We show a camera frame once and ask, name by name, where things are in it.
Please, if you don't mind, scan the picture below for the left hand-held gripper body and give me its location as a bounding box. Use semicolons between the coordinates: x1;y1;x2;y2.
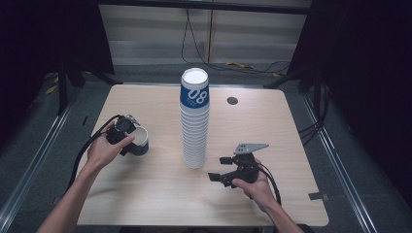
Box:
105;114;142;146

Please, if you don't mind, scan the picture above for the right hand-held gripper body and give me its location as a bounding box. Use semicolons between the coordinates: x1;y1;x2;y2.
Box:
230;143;270;184

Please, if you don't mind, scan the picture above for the blue white paper cup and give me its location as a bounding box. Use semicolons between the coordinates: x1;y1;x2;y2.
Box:
128;126;151;157

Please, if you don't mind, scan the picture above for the tall stack of paper cups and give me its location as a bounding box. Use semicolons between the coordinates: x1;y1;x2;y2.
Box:
179;67;211;170

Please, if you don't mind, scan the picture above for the person's right hand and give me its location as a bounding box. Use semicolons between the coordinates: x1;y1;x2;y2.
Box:
230;157;277;212

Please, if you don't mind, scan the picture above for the person's left hand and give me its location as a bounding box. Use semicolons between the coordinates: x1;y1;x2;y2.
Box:
85;120;136;173

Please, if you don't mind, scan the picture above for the black metal stand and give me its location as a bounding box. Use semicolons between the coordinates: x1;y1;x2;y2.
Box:
56;54;121;115

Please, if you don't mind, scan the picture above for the grey tape strip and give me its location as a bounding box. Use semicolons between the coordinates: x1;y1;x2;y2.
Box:
307;191;330;202

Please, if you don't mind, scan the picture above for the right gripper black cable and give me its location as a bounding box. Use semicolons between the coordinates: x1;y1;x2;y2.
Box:
257;162;283;206

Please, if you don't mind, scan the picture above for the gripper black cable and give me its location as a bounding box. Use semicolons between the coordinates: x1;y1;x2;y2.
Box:
257;162;283;206
65;114;126;196

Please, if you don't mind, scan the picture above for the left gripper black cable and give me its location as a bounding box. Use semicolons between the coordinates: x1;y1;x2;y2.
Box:
65;114;126;196

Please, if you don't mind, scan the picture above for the bundle of black floor cables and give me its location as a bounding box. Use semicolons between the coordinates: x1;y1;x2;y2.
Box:
297;83;332;148

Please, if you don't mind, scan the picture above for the metal floor rail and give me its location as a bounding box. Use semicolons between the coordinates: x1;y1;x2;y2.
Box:
300;92;378;233
0;95;80;225

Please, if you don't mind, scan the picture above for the black hanging wall cable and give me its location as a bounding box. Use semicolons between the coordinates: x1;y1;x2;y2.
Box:
180;7;292;76

